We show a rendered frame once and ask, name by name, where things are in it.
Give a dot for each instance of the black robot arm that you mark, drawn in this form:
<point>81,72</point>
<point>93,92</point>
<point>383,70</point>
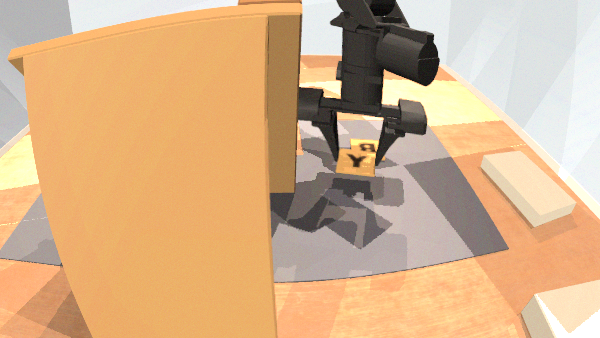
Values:
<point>371,40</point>

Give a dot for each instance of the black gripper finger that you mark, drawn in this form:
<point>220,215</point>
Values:
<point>330,132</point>
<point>387,138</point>

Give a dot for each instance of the orange board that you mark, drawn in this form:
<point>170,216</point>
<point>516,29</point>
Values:
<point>157,143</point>

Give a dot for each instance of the yellow tile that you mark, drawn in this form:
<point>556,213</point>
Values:
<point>364,145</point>

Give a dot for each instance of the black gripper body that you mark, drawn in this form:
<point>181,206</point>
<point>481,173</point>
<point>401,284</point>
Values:
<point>361,93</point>

